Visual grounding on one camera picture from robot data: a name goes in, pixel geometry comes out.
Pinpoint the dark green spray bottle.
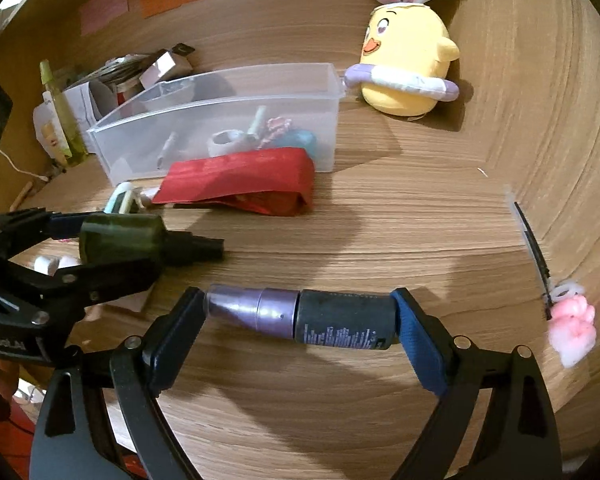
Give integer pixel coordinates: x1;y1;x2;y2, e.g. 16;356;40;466
79;212;224;266

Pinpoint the mint blue tube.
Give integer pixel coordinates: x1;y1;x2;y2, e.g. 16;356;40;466
104;182;140;214

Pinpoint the white pen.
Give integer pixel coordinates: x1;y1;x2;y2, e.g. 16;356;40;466
156;131;178;169

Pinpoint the purple black cosmetic bottle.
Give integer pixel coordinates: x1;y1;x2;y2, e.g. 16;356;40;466
206;285;398;350

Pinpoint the red paper envelope packet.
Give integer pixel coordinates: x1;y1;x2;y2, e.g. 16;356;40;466
152;148;315;217

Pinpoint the blue washi tape roll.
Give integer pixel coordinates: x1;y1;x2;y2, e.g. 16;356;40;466
272;129;318;159

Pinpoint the pale green tube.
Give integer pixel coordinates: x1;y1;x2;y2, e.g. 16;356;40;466
247;105;268;142

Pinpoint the yellow oil spray bottle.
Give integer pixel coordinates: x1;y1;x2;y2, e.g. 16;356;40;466
40;60;88;167

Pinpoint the white green lotion tube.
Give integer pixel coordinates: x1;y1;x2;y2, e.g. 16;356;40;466
42;91;72;167

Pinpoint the pink paw hair clip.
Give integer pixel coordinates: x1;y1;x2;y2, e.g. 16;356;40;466
505;190;597;368

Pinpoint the white paper boxes stack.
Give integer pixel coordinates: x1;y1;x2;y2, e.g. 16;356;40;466
32;79;118;158

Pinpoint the stack of books papers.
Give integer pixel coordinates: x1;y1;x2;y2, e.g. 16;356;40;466
74;53;156;84

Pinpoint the small pink white box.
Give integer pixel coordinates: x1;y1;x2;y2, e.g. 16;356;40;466
140;42;195;89

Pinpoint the clear plastic storage box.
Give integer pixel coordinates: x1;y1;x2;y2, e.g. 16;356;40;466
88;63;344;184

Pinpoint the pink sticky note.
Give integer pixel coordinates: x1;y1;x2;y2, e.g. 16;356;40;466
79;0;129;36

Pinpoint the yellow chick plush toy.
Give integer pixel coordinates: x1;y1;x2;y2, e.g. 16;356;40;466
342;0;460;119

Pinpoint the white charging cable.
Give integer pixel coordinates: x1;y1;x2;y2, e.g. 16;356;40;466
0;148;52;184

